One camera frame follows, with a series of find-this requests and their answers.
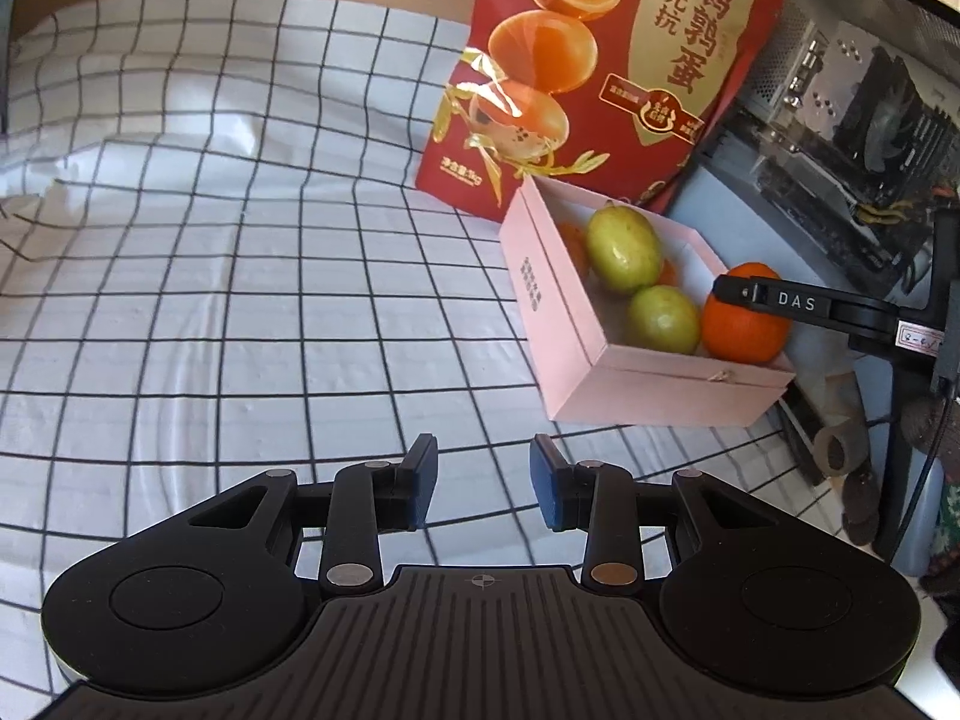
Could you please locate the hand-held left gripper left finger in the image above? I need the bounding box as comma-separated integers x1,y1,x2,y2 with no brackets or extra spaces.
176,433,440,590

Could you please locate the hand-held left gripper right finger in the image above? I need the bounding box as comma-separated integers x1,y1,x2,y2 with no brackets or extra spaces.
529,433,788,590

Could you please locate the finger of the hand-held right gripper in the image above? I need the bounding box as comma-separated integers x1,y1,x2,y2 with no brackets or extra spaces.
711,274,762,312

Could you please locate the large orange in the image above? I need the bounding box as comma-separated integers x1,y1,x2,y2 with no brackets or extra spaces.
700,262,792,365

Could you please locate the small green pear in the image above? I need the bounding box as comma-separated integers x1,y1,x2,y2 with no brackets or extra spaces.
627,284,703,354

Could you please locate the large green pear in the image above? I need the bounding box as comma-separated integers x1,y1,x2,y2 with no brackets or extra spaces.
586,206,665,295

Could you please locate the pink cardboard box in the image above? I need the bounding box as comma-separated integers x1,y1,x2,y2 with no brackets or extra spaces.
499,174,797,427

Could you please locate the beige tape roll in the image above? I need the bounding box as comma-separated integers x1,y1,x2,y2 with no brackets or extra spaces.
814,424,871,479

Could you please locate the glass-sided computer case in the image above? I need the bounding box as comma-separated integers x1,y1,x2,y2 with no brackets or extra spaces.
667,0,960,391

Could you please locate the red snack bag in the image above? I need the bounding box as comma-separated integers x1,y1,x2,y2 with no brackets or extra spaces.
415,0,785,224

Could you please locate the white black-checked cloth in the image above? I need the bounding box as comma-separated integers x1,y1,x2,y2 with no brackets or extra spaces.
0,0,796,720

